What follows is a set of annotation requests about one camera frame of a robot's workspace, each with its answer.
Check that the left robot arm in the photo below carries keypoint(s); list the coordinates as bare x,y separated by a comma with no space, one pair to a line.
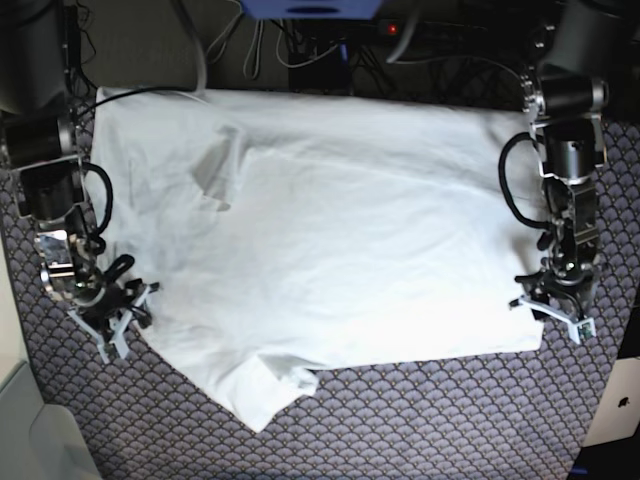
565,93

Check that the blue box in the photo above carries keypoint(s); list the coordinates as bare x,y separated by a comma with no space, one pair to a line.
312,9

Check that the black power strip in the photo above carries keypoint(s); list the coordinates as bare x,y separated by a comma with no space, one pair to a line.
395,27

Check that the patterned table cloth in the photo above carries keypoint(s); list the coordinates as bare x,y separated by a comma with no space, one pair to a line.
519,415

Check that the black box under table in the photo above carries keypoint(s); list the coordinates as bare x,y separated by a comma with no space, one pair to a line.
326,74

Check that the white T-shirt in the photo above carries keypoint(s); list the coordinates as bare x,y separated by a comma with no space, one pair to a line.
296,233

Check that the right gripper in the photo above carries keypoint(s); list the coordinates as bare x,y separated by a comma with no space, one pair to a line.
116,308

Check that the grey plastic bin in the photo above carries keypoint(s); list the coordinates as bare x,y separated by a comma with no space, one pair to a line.
39,440

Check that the white apple box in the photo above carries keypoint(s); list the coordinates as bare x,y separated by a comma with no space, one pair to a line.
617,416

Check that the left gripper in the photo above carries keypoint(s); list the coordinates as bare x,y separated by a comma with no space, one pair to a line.
565,298

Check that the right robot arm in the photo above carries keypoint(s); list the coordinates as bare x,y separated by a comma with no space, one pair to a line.
70,200

